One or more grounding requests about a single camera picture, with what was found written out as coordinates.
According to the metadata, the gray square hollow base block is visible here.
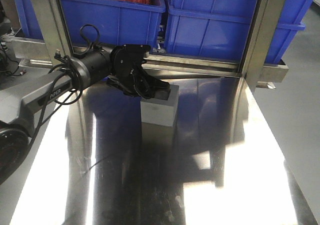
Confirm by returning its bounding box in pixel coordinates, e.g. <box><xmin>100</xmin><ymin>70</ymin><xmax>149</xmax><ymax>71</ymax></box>
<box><xmin>140</xmin><ymin>84</ymin><xmax>179</xmax><ymax>127</ymax></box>

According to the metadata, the blue plastic bin right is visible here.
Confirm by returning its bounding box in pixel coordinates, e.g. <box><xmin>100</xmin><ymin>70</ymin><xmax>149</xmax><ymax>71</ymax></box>
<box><xmin>164</xmin><ymin>0</ymin><xmax>313</xmax><ymax>64</ymax></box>

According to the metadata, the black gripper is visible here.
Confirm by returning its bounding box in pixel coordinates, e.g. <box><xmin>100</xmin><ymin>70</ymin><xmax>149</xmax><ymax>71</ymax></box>
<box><xmin>106</xmin><ymin>44</ymin><xmax>171</xmax><ymax>100</ymax></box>

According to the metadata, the gray Piper robot arm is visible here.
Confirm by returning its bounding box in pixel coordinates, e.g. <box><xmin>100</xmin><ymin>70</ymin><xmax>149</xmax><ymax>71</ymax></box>
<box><xmin>0</xmin><ymin>43</ymin><xmax>171</xmax><ymax>182</ymax></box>

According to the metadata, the blue bin with red contents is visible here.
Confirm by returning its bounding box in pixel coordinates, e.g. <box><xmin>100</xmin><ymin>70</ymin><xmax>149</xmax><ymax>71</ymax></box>
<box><xmin>15</xmin><ymin>0</ymin><xmax>166</xmax><ymax>48</ymax></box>

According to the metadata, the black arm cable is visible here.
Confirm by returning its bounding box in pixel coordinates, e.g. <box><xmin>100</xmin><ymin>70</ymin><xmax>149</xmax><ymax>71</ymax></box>
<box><xmin>23</xmin><ymin>24</ymin><xmax>103</xmax><ymax>161</ymax></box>

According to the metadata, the stainless steel shelf frame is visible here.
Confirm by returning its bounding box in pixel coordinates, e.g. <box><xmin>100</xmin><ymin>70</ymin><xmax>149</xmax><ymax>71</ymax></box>
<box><xmin>13</xmin><ymin>0</ymin><xmax>289</xmax><ymax>92</ymax></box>

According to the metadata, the black floor cable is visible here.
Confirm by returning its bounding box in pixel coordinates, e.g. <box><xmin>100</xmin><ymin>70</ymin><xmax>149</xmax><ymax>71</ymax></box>
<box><xmin>0</xmin><ymin>41</ymin><xmax>27</xmax><ymax>78</ymax></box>

